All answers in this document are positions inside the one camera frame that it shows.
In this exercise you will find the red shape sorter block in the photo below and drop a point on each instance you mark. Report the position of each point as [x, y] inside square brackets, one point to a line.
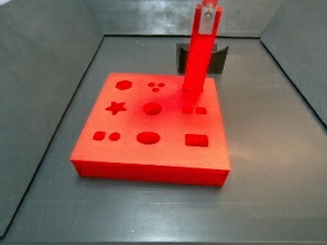
[153, 133]

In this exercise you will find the black curved holder stand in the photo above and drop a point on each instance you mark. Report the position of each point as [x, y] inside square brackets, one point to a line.
[216, 63]

